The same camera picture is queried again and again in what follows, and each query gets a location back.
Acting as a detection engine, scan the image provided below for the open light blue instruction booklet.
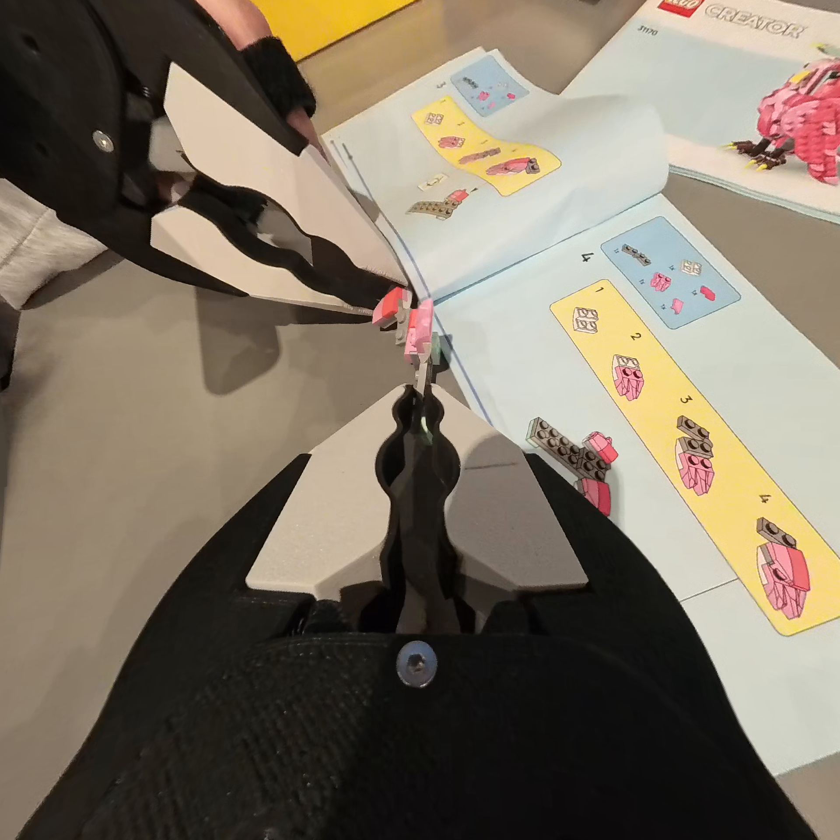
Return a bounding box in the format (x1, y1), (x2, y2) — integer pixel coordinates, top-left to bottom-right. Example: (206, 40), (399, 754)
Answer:
(320, 46), (840, 780)

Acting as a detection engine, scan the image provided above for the long grey holed plate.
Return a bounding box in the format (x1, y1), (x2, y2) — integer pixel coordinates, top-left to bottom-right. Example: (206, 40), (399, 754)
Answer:
(413, 356), (437, 448)

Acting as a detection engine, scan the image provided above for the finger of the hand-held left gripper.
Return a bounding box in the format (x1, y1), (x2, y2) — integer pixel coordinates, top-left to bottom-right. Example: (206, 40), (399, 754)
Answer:
(150, 187), (395, 317)
(163, 61), (411, 299)

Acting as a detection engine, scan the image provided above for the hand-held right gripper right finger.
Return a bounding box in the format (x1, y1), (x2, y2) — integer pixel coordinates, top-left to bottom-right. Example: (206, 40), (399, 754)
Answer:
(420, 386), (590, 614)

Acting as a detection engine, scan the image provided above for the yellow plastic bin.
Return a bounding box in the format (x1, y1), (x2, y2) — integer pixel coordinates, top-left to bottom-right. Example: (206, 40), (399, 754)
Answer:
(251, 0), (421, 64)

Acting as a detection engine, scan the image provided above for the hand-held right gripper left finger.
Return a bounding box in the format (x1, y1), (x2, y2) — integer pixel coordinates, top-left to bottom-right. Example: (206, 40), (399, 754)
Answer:
(245, 385), (419, 602)

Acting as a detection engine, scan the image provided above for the grey desk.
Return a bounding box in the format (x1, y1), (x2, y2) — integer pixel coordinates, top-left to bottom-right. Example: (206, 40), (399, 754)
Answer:
(0, 0), (840, 840)

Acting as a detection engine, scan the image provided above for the grey clothing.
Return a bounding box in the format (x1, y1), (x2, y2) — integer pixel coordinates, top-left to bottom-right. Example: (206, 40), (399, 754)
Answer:
(0, 178), (111, 311)

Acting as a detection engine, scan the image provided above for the person's left hand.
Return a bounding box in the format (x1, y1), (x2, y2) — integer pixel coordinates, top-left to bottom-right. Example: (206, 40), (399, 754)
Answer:
(193, 0), (326, 151)

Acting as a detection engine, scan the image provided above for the closed booklet red bird cover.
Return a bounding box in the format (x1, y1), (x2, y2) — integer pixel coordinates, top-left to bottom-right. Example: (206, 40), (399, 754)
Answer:
(561, 0), (840, 226)

